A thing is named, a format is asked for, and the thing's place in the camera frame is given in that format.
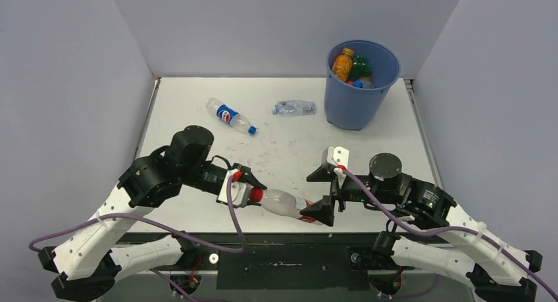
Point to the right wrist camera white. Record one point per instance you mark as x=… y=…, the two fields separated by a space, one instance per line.
x=335 y=160

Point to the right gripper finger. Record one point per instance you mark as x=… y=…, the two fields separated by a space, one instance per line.
x=322 y=210
x=321 y=174

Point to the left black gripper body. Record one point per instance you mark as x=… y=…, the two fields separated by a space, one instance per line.
x=206 y=174

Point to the orange juice bottle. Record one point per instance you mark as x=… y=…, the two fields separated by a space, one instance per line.
x=343 y=63

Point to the crushed clear water bottle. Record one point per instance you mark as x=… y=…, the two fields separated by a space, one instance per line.
x=294 y=108

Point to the clear bottle red label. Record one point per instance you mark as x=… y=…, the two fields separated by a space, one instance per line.
x=282 y=203

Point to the Pepsi bottle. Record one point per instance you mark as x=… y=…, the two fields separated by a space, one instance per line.
x=230 y=117
x=357 y=84

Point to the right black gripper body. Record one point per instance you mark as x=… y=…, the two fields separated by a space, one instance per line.
x=351 y=190

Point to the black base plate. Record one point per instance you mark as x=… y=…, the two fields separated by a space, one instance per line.
x=292 y=261

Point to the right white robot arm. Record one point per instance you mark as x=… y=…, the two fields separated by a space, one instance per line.
x=431 y=231

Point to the green plastic bottle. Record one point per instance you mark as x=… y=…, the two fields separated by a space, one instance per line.
x=359 y=69

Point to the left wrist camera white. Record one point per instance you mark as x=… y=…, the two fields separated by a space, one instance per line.
x=233 y=191

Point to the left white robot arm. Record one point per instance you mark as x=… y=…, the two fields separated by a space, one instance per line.
x=89 y=263

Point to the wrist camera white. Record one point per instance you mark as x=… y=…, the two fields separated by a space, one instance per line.
x=233 y=191
x=335 y=160

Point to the blue plastic bin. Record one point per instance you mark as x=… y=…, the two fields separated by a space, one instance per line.
x=352 y=108

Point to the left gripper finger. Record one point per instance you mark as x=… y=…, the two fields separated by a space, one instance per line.
x=252 y=203
x=244 y=174

